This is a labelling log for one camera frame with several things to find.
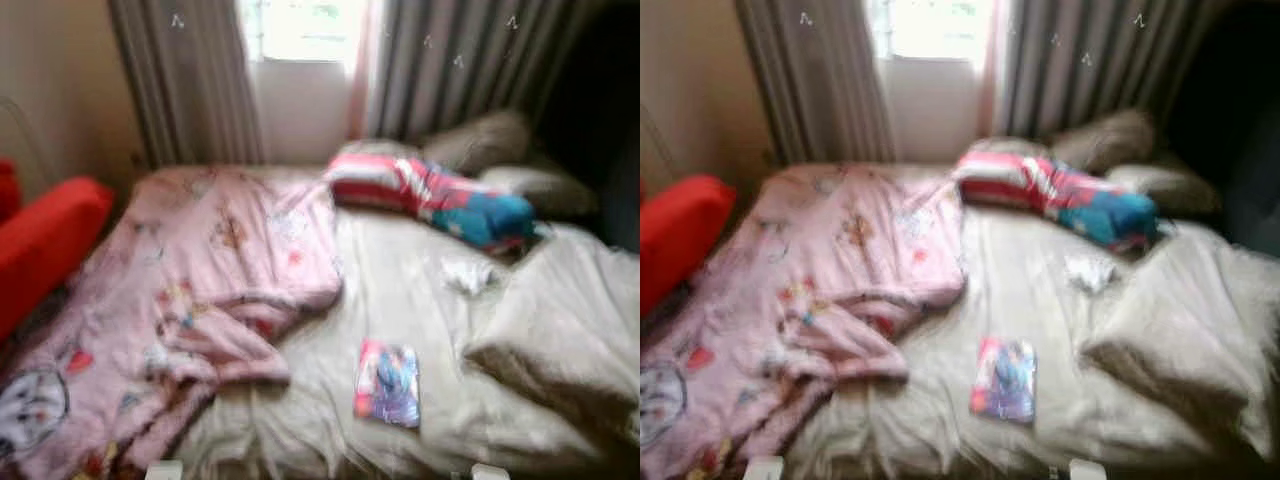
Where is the pale beige pillow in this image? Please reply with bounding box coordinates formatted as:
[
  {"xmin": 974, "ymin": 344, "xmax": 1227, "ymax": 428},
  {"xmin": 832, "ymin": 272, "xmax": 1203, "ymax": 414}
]
[
  {"xmin": 478, "ymin": 163, "xmax": 601, "ymax": 221},
  {"xmin": 1105, "ymin": 162, "xmax": 1223, "ymax": 216}
]

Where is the bright window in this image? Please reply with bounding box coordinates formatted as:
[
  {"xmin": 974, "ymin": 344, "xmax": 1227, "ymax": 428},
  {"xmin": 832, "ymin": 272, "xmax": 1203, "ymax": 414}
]
[
  {"xmin": 238, "ymin": 0, "xmax": 371, "ymax": 66},
  {"xmin": 868, "ymin": 0, "xmax": 1001, "ymax": 63}
]

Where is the beige floral folded comforter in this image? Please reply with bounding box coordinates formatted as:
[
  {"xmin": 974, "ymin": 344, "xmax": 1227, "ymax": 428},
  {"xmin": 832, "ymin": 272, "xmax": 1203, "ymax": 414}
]
[
  {"xmin": 1080, "ymin": 225, "xmax": 1280, "ymax": 461},
  {"xmin": 465, "ymin": 225, "xmax": 641, "ymax": 441}
]

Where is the pink anime comic book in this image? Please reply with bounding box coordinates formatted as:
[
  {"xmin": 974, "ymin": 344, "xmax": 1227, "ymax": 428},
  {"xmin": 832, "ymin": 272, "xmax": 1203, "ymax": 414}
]
[
  {"xmin": 969, "ymin": 336, "xmax": 1038, "ymax": 425},
  {"xmin": 353, "ymin": 338, "xmax": 422, "ymax": 429}
]

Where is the grey striped curtain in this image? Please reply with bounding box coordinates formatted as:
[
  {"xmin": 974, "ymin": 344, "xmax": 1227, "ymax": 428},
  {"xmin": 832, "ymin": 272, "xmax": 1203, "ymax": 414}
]
[
  {"xmin": 108, "ymin": 0, "xmax": 266, "ymax": 168},
  {"xmin": 365, "ymin": 0, "xmax": 601, "ymax": 141},
  {"xmin": 735, "ymin": 0, "xmax": 896, "ymax": 166},
  {"xmin": 995, "ymin": 0, "xmax": 1226, "ymax": 141}
]

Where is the tan brown pillow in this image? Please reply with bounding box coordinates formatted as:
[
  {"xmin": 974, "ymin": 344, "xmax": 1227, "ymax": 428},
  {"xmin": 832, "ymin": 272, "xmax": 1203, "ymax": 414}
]
[
  {"xmin": 420, "ymin": 110, "xmax": 531, "ymax": 176},
  {"xmin": 1048, "ymin": 108, "xmax": 1158, "ymax": 173}
]

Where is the beige floral bed sheet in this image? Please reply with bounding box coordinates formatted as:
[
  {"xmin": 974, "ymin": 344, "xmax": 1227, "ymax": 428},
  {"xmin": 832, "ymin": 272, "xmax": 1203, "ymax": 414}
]
[
  {"xmin": 790, "ymin": 165, "xmax": 1280, "ymax": 476},
  {"xmin": 175, "ymin": 165, "xmax": 641, "ymax": 476}
]

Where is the pink cartoon print blanket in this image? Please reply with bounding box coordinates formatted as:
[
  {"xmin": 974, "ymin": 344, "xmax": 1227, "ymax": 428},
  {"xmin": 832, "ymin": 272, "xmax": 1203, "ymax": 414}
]
[
  {"xmin": 0, "ymin": 165, "xmax": 346, "ymax": 480},
  {"xmin": 640, "ymin": 165, "xmax": 969, "ymax": 480}
]

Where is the white crumpled sock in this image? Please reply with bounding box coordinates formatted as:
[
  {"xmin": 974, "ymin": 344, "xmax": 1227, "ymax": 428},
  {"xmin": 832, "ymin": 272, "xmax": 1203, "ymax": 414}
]
[
  {"xmin": 443, "ymin": 258, "xmax": 496, "ymax": 296},
  {"xmin": 1063, "ymin": 255, "xmax": 1118, "ymax": 294}
]

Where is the red fabric sofa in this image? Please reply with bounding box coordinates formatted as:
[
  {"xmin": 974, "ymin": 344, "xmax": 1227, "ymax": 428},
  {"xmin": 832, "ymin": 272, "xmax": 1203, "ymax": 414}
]
[
  {"xmin": 640, "ymin": 175, "xmax": 738, "ymax": 316},
  {"xmin": 0, "ymin": 160, "xmax": 114, "ymax": 341}
]

